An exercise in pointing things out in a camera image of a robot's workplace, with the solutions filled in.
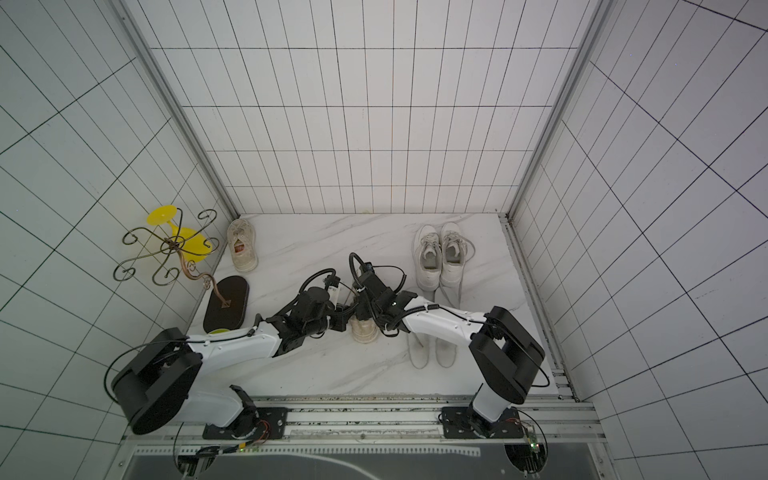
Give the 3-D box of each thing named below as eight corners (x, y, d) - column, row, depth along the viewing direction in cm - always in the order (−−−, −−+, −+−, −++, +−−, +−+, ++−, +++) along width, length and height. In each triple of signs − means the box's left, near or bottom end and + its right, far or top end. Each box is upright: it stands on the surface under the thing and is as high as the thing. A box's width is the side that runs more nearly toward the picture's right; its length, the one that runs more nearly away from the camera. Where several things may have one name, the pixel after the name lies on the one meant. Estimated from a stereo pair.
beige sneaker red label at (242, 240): (234, 275, 103) (226, 264, 97) (232, 233, 115) (225, 221, 110) (259, 268, 105) (253, 257, 99) (254, 227, 117) (248, 215, 112)
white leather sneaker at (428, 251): (417, 293, 99) (420, 277, 92) (413, 234, 116) (415, 217, 108) (442, 293, 99) (447, 277, 92) (434, 235, 116) (437, 217, 108)
